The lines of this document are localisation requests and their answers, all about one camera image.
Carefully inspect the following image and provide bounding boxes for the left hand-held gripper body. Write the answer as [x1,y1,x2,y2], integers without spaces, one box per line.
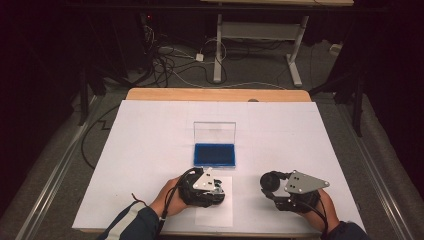
[178,166,226,209]

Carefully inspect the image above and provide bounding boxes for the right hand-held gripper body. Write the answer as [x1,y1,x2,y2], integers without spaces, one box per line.
[273,169,331,214]

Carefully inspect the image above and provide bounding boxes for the black round stamp cap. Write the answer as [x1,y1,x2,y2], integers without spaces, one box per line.
[259,170,283,194]

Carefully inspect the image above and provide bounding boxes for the blue ink pad case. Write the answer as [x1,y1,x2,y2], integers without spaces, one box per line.
[192,121,237,169]

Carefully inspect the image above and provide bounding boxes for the white paper sheet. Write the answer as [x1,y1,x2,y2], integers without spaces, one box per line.
[194,175,234,228]

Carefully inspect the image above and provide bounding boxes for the person's right hand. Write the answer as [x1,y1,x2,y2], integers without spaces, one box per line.
[301,189,341,234]

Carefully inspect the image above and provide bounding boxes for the person's left hand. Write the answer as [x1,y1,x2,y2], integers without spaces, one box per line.
[149,176,190,218]

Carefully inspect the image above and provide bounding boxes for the large white table cover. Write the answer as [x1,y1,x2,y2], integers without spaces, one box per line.
[71,99,367,235]

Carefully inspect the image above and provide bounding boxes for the wooden table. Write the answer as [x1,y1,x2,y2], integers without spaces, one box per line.
[71,87,367,240]

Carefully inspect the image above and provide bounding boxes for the black metal stand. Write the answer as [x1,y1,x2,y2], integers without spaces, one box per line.
[78,64,91,127]
[309,71,366,138]

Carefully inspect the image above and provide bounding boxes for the right hand-held gripper black cable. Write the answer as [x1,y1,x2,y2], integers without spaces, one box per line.
[296,198,330,240]

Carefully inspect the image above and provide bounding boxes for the hand-held gripper black cable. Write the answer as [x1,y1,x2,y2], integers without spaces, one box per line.
[155,167,198,240]
[296,198,330,240]

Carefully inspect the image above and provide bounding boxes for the left hand-held gripper black cable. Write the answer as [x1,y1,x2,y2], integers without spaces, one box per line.
[155,167,198,240]

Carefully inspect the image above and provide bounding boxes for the thin red wire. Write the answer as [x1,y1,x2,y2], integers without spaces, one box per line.
[131,192,148,206]

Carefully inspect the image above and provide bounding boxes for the aluminium floor rail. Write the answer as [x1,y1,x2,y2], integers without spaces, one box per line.
[334,101,416,240]
[13,94,104,240]

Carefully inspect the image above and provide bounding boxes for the long white floor cable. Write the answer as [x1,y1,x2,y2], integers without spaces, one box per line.
[168,68,288,91]

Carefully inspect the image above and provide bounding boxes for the tangle of black cables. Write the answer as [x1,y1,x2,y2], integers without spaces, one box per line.
[143,26,231,88]

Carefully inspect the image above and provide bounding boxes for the black floor cable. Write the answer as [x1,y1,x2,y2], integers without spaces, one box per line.
[80,103,122,169]

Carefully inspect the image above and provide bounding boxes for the white metal desk frame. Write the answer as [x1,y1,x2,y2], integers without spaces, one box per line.
[212,13,310,88]

